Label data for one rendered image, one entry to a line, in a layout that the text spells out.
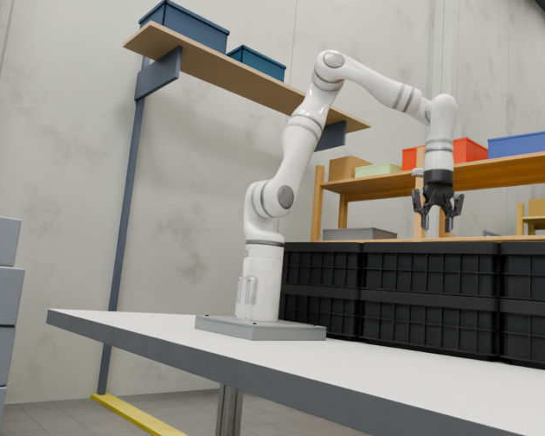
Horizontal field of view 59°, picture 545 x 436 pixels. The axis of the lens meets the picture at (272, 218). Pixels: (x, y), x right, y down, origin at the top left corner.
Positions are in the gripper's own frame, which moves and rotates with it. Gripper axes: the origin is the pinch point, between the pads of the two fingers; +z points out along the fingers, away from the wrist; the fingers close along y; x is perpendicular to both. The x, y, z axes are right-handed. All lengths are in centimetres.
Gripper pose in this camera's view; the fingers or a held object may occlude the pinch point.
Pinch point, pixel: (437, 225)
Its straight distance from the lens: 131.1
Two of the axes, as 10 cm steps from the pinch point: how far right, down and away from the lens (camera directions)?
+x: -1.3, 1.4, 9.8
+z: -0.8, 9.8, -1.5
